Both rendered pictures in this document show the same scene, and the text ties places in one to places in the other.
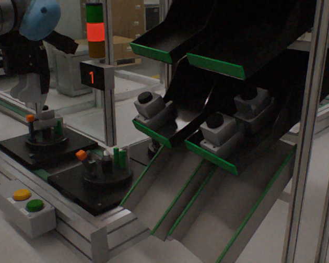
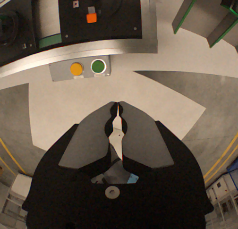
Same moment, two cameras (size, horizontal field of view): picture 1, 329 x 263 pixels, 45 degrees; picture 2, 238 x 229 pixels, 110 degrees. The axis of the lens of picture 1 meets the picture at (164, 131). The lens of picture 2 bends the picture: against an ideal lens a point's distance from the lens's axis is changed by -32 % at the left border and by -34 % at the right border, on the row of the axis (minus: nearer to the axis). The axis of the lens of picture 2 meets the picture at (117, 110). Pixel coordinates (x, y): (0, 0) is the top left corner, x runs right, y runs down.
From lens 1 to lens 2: 0.87 m
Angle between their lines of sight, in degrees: 90
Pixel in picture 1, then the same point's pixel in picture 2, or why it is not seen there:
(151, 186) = (184, 5)
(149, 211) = (190, 23)
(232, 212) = not seen: outside the picture
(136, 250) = not seen: hidden behind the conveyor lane
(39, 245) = not seen: hidden behind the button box
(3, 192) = (63, 77)
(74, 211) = (122, 45)
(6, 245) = (93, 79)
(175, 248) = (169, 6)
